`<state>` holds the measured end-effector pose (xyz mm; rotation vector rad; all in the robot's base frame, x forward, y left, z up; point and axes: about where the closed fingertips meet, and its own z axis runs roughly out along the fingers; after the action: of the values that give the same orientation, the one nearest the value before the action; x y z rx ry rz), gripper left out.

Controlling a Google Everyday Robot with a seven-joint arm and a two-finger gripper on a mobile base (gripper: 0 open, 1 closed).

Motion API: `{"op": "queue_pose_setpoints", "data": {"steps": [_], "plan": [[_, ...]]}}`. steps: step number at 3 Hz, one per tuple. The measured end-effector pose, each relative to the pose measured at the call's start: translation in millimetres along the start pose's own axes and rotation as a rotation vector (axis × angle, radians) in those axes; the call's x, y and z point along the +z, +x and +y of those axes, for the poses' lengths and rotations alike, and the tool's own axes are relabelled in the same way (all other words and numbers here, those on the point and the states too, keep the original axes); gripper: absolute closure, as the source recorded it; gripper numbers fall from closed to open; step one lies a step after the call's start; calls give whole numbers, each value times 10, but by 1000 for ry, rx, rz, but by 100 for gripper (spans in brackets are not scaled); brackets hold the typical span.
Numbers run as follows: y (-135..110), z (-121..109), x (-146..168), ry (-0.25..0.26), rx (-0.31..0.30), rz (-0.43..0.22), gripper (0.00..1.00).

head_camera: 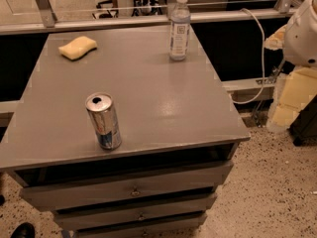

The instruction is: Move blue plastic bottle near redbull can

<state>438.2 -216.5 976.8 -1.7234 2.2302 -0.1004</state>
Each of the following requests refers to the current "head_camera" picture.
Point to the yellow sponge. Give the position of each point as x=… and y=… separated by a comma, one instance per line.
x=77, y=48

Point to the metal railing frame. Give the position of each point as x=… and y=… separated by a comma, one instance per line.
x=49, y=16

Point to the silver blue redbull can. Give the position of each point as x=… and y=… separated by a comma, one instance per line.
x=101, y=110

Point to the black shoe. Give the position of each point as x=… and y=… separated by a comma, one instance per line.
x=24, y=230

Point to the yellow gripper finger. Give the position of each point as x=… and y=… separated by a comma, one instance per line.
x=276, y=40

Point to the grey drawer cabinet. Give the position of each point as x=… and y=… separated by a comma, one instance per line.
x=178, y=126

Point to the clear blue plastic water bottle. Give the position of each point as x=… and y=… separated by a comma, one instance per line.
x=179, y=30

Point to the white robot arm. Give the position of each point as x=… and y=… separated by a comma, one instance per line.
x=298, y=38

